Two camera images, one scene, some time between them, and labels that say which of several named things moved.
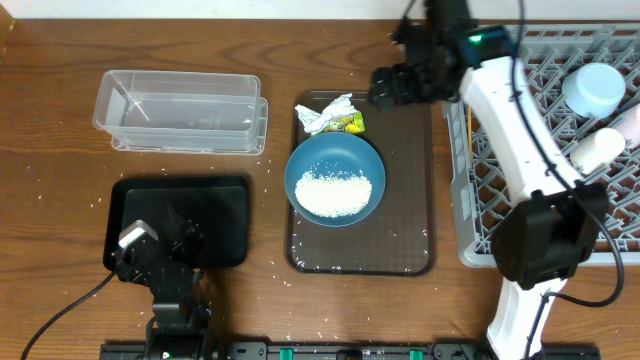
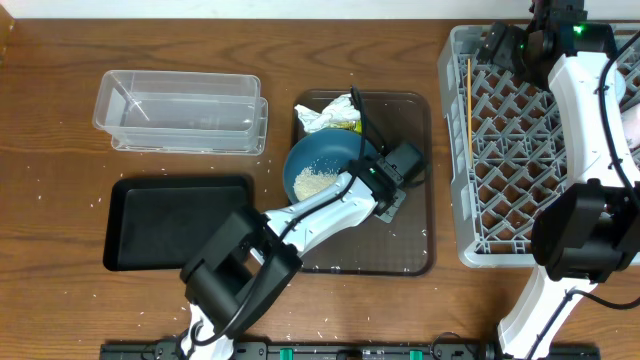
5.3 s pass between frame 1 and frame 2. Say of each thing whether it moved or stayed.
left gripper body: moved
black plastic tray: stayed
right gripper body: moved
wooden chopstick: stayed
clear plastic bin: stayed
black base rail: stayed
